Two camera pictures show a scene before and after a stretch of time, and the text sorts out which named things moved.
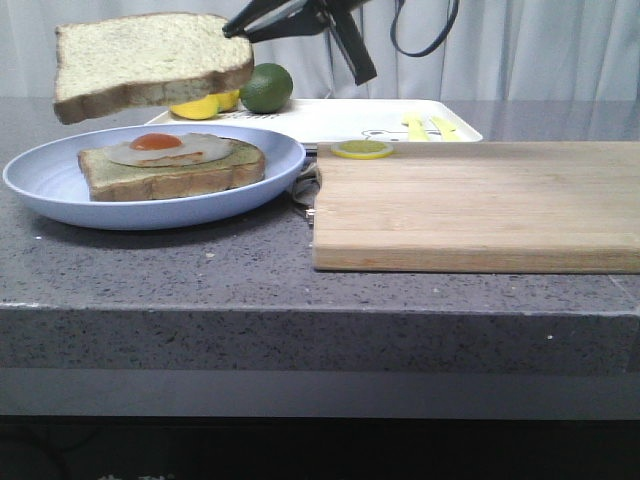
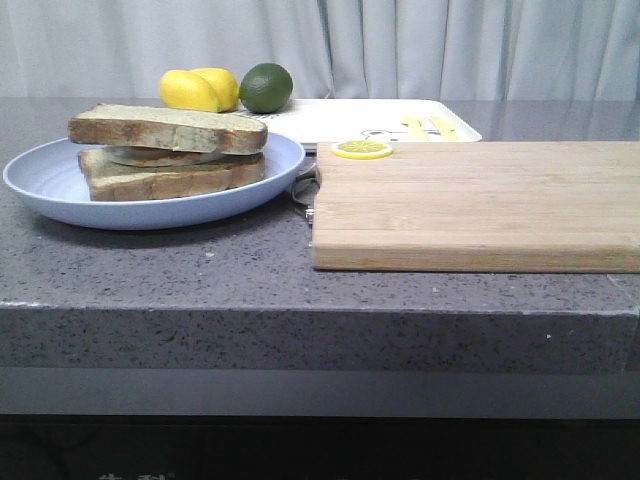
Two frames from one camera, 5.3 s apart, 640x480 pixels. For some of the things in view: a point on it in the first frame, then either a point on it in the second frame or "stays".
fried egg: [157, 149] stays
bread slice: [109, 180] stays
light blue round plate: [48, 176] stays
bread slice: [106, 65] → [167, 128]
